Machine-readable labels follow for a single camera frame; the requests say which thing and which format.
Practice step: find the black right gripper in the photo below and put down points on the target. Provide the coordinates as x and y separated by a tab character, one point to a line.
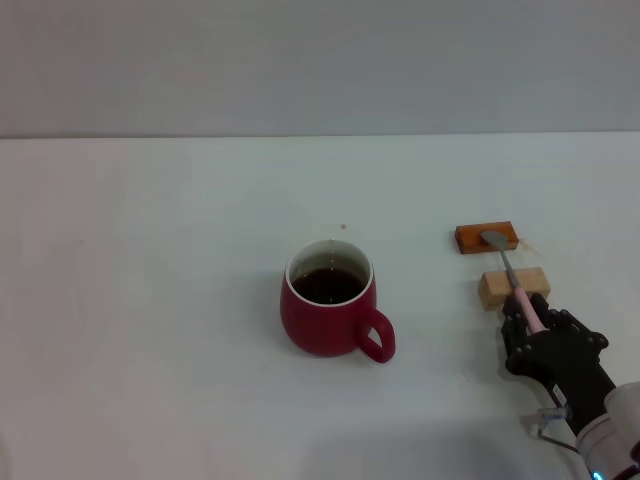
570	370

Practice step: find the red ceramic mug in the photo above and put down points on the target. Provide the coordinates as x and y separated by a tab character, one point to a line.
320	330

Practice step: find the light wooden spoon rest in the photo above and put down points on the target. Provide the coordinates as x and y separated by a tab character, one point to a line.
495	287

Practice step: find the dark brown wooden block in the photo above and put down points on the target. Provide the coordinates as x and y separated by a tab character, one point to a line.
467	240

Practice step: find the dark coffee liquid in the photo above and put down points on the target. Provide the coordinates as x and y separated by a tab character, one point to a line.
327	287

